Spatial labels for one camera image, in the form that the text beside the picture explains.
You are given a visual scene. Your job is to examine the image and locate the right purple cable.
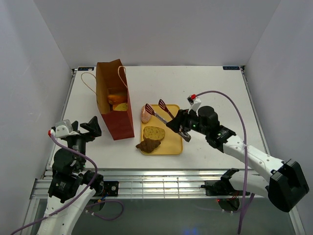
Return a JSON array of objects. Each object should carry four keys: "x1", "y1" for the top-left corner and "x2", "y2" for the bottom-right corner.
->
[{"x1": 195, "y1": 90, "x2": 255, "y2": 235}]

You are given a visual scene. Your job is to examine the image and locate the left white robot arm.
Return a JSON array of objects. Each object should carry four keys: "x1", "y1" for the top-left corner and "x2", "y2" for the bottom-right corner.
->
[{"x1": 37, "y1": 116, "x2": 104, "y2": 235}]

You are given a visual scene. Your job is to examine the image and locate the yellow plastic tray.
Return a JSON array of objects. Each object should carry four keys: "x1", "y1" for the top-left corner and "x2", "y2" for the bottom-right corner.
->
[{"x1": 140, "y1": 104, "x2": 183, "y2": 155}]

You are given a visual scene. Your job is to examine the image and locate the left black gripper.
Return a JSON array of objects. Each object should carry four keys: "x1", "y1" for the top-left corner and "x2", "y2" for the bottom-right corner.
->
[{"x1": 67, "y1": 115, "x2": 102, "y2": 170}]

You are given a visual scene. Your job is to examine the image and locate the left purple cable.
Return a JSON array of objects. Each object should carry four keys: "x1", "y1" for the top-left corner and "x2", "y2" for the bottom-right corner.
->
[{"x1": 9, "y1": 136, "x2": 124, "y2": 235}]

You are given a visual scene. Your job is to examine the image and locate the red paper bag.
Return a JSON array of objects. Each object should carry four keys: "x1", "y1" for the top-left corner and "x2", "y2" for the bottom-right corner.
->
[{"x1": 94, "y1": 59, "x2": 134, "y2": 140}]

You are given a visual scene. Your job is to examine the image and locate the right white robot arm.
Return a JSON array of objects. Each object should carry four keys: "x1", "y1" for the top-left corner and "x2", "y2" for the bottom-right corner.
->
[{"x1": 166, "y1": 106, "x2": 310, "y2": 212}]

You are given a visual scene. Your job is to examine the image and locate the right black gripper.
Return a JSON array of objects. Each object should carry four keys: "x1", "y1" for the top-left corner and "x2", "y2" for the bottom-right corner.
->
[{"x1": 166, "y1": 107, "x2": 208, "y2": 136}]

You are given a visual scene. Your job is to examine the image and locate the seeded bread slice top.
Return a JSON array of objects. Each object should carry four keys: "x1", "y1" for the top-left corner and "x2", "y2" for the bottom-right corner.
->
[{"x1": 143, "y1": 126, "x2": 165, "y2": 141}]

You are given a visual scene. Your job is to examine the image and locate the metal serving tongs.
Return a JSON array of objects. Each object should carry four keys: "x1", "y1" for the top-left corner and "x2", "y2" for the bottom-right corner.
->
[{"x1": 144, "y1": 98, "x2": 191, "y2": 143}]

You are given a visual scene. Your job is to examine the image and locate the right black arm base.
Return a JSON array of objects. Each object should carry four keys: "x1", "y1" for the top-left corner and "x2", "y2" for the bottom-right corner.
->
[{"x1": 201, "y1": 168, "x2": 243, "y2": 196}]

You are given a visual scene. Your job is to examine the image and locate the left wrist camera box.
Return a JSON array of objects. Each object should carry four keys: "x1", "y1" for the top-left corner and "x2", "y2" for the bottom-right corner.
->
[{"x1": 48, "y1": 119, "x2": 79, "y2": 139}]

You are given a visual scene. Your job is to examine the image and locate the brown chocolate croissant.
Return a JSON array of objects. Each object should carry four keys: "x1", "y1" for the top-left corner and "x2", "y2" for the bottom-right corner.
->
[{"x1": 135, "y1": 139, "x2": 161, "y2": 153}]

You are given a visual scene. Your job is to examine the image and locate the flower shaped golden bread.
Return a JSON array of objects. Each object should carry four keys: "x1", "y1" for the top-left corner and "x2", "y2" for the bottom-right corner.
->
[{"x1": 107, "y1": 92, "x2": 128, "y2": 105}]

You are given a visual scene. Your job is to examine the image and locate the orange oval bread loaf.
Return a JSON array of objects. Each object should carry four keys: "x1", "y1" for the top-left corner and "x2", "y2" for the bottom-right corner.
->
[{"x1": 112, "y1": 103, "x2": 128, "y2": 112}]

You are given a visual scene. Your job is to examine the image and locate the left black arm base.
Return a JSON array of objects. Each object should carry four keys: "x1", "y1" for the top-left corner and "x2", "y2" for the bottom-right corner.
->
[{"x1": 90, "y1": 174, "x2": 119, "y2": 197}]

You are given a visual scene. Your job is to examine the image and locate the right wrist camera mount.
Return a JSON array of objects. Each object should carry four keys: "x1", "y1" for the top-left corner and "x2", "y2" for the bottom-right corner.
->
[{"x1": 187, "y1": 94, "x2": 201, "y2": 114}]

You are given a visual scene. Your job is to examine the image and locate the pink sugared bread roll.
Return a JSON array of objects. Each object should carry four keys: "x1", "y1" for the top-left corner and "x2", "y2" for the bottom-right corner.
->
[{"x1": 140, "y1": 106, "x2": 152, "y2": 123}]

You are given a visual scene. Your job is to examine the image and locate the aluminium frame rail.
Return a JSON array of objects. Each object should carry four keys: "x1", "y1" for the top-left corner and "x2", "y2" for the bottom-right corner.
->
[{"x1": 30, "y1": 168, "x2": 294, "y2": 199}]

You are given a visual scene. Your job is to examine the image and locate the purple cable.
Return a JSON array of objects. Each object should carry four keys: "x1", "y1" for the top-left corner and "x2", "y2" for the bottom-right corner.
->
[
  {"x1": 9, "y1": 136, "x2": 124, "y2": 235},
  {"x1": 195, "y1": 90, "x2": 255, "y2": 235}
]

